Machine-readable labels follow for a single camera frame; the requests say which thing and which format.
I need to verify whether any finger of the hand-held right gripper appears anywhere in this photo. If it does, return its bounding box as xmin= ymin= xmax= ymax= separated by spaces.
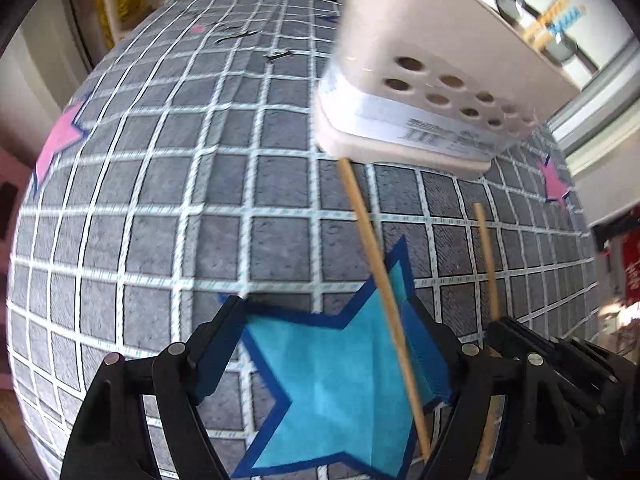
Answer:
xmin=486 ymin=317 xmax=625 ymax=388

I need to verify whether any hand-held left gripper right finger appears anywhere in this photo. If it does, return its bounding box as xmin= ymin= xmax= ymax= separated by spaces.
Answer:
xmin=400 ymin=296 xmax=588 ymax=480

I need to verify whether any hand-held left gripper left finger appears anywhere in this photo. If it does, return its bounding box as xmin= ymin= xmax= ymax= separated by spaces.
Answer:
xmin=60 ymin=295 xmax=249 ymax=480

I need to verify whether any cream plastic utensil holder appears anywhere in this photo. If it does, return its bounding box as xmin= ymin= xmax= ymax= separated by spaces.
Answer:
xmin=314 ymin=0 xmax=583 ymax=181

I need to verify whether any blue patterned wooden chopstick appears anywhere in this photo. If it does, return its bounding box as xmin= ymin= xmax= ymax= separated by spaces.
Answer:
xmin=546 ymin=4 xmax=589 ymax=37

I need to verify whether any red box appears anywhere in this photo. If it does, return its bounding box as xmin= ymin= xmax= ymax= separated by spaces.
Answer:
xmin=621 ymin=232 xmax=640 ymax=307

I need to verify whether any grey checkered star-print cloth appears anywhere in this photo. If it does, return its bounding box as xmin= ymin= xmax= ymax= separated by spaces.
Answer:
xmin=5 ymin=0 xmax=601 ymax=480

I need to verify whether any yellow packet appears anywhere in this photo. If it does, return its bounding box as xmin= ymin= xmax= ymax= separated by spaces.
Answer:
xmin=100 ymin=0 xmax=147 ymax=47

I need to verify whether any white window frame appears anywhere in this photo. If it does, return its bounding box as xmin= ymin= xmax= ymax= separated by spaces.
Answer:
xmin=544 ymin=35 xmax=640 ymax=181

